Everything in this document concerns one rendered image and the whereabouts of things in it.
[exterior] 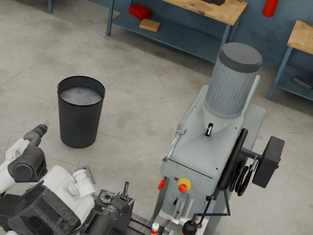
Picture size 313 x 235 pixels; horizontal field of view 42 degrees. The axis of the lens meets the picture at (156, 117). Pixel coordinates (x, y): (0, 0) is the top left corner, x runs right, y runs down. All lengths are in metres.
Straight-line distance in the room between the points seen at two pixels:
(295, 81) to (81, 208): 4.43
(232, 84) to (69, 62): 3.88
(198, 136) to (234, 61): 0.38
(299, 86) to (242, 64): 4.00
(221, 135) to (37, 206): 0.87
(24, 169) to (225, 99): 0.96
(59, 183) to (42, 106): 3.06
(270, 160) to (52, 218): 1.12
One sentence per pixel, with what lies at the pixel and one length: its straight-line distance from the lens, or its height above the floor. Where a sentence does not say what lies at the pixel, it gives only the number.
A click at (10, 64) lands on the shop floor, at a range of 5.54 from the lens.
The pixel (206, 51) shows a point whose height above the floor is 0.23.
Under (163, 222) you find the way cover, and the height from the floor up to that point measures 0.86.
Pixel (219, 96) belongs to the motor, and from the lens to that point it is 1.99.
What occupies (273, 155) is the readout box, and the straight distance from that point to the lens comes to 2.23.
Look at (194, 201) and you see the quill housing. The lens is 2.13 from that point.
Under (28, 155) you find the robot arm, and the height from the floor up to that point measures 1.80.
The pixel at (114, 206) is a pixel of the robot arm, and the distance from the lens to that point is 2.45.
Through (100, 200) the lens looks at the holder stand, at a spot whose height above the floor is 1.11.
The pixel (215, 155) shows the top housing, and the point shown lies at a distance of 1.84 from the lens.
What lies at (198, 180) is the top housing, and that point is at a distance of 1.83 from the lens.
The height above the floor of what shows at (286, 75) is 0.23.
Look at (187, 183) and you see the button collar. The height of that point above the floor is 1.78.
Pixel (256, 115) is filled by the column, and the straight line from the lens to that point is 2.72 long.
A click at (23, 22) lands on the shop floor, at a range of 6.44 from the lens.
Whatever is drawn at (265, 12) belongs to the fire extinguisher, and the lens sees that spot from 5.99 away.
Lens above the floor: 3.14
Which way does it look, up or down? 40 degrees down
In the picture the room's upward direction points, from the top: 13 degrees clockwise
